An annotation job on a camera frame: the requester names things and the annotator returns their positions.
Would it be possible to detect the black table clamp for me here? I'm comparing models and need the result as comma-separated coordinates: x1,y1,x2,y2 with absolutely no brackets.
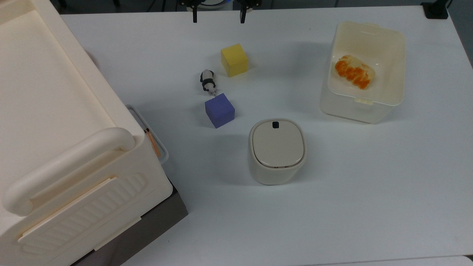
421,0,449,20

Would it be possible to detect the cream open plastic container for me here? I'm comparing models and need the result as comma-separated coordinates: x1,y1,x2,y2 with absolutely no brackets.
320,21,406,124

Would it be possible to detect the cream plastic storage cabinet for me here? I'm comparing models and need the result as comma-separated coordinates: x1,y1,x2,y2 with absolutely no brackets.
0,0,173,266

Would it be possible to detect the orange glazed bread toy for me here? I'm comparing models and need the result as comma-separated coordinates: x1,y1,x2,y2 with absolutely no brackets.
334,55,376,90

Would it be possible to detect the small panda toy figure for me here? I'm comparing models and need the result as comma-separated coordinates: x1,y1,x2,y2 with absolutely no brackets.
200,69,218,96

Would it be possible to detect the cream lidded bin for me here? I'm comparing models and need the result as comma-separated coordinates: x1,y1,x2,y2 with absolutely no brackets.
248,118,307,185

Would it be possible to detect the yellow foam cube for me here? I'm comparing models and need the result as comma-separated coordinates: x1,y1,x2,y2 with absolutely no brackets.
221,43,249,78

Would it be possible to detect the black Franka gripper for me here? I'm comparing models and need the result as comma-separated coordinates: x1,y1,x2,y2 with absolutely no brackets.
180,0,263,24

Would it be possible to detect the purple foam cube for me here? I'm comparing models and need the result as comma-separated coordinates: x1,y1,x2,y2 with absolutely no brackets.
205,93,236,129

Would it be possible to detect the brown wooden drawer white handle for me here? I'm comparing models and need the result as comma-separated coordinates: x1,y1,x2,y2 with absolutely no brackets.
126,105,170,165

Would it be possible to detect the orange striped sticker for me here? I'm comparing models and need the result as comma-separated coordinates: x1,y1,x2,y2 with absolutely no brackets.
144,127,162,157

